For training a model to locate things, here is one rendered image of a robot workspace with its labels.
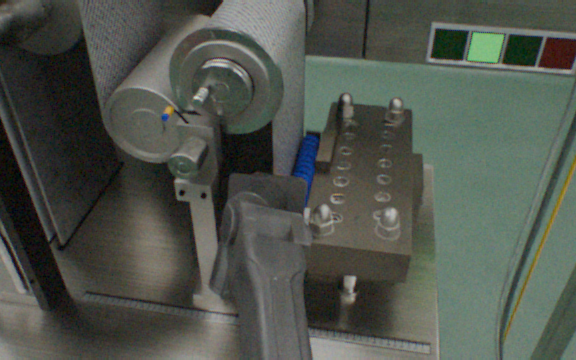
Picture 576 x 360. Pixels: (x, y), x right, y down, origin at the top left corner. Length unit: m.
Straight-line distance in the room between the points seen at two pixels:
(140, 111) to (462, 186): 2.05
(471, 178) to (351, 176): 1.84
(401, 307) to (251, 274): 0.43
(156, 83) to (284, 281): 0.37
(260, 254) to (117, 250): 0.52
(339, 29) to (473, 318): 1.36
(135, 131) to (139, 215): 0.30
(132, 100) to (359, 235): 0.37
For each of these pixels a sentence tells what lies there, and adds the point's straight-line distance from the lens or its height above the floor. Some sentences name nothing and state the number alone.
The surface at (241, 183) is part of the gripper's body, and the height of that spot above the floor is 1.13.
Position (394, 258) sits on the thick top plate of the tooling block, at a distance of 0.78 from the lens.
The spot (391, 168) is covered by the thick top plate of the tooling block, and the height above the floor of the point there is 1.03.
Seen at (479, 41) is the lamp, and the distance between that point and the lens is 0.99.
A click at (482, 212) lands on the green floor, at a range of 2.52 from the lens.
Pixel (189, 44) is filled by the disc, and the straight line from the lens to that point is 0.68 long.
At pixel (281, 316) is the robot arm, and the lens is 0.46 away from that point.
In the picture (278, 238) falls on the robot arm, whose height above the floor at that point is 1.20.
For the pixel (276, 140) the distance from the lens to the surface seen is 0.73.
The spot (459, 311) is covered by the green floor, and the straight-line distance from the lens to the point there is 2.09.
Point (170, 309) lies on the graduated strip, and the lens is 0.88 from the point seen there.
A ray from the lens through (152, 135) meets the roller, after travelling 0.78.
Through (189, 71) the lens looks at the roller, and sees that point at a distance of 0.69.
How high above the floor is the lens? 1.57
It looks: 39 degrees down
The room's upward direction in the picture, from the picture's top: straight up
